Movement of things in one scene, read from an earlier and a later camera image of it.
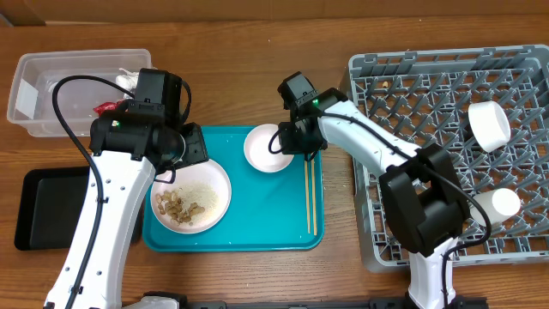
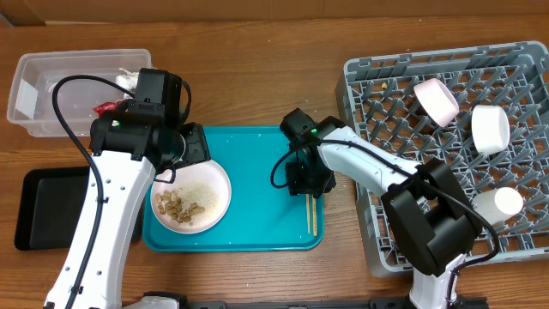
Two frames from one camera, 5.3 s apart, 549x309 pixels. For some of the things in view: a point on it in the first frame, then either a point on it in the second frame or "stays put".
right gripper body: [300, 140] -> [313, 176]
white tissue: [128, 81] stays put
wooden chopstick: [307, 195] stays put
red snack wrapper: [107, 106] stays put
